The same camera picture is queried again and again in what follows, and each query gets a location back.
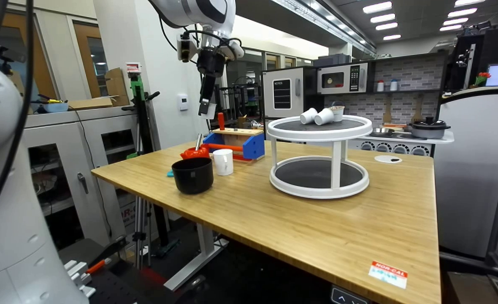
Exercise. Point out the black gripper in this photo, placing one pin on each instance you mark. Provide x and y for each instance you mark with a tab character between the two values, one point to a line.
209	69

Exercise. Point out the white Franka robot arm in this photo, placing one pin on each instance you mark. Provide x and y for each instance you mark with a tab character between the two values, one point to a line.
12	196

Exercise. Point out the white mug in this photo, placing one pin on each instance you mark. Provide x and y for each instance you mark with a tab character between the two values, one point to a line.
223	162

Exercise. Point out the white toy kitchen oven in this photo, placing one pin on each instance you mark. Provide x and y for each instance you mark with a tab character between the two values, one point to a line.
282	93

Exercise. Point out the white wall thermostat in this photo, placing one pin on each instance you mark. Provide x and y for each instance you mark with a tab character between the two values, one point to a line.
182	101

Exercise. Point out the grey rounded panel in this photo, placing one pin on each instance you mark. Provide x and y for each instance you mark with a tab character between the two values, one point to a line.
464	179

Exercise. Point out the pale toy kitchen jar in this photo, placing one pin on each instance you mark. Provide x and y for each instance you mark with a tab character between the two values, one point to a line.
338	111

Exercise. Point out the white toy microwave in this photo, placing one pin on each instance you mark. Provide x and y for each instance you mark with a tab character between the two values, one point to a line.
341	78

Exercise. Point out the red white warning sticker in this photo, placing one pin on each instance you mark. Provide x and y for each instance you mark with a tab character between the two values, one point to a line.
387	273

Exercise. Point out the toy kitchen sink counter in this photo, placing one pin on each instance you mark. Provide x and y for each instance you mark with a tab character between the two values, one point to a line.
393	145

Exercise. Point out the table height control panel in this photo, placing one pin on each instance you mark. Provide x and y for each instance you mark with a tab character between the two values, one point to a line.
348	297

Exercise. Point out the teal round lid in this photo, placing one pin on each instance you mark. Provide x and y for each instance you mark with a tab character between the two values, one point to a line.
169	174

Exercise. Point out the blue wooden peg bench toy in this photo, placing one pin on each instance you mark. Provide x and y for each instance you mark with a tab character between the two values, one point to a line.
252	145

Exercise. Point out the red toy teapot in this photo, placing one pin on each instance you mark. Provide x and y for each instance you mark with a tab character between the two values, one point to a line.
194	152

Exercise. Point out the green black tripod stand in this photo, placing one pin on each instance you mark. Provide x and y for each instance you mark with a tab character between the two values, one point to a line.
140	145

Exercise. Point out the white two-tier round stand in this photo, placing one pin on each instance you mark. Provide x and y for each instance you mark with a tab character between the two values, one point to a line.
317	135

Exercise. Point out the grey storage cabinet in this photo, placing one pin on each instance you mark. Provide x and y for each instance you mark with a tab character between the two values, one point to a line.
90	169

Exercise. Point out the dark toy pot with lid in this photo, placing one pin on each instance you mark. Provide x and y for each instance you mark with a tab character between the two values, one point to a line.
427	128

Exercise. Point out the brown cardboard box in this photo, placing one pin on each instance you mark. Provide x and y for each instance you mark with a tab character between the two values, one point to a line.
98	99

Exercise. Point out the red toy peg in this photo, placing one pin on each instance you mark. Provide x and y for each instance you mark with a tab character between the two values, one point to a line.
221	120

